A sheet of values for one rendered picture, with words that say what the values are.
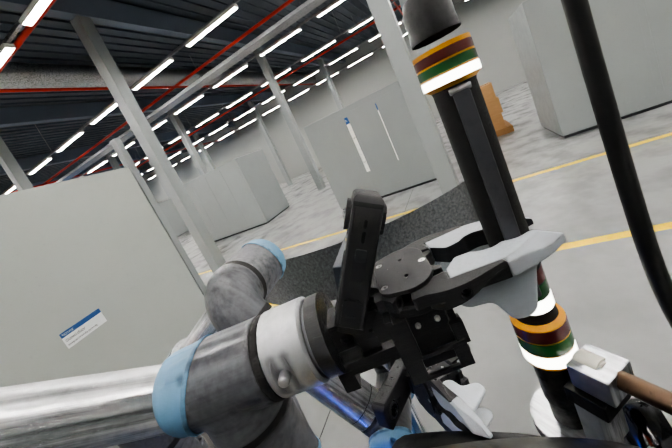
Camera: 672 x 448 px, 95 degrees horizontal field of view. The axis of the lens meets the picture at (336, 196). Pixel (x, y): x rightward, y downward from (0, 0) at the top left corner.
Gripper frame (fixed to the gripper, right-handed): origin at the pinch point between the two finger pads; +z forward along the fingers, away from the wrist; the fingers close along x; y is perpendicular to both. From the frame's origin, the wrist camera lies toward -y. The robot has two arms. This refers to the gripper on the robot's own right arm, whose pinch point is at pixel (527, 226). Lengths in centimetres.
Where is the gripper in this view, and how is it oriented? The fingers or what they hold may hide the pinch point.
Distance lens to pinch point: 30.0
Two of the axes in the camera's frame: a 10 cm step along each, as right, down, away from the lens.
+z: 9.1, -4.1, -1.0
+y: 4.2, 8.9, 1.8
